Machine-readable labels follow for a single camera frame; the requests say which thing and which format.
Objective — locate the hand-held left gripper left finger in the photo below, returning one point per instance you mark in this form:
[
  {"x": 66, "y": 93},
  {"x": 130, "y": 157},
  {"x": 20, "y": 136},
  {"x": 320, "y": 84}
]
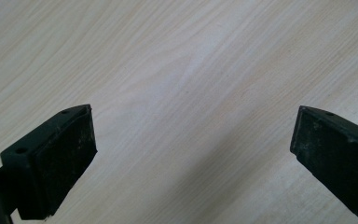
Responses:
[{"x": 52, "y": 168}]

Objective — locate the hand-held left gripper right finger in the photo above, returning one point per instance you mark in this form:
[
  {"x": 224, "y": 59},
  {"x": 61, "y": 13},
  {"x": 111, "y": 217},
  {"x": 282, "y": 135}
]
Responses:
[{"x": 338, "y": 161}]

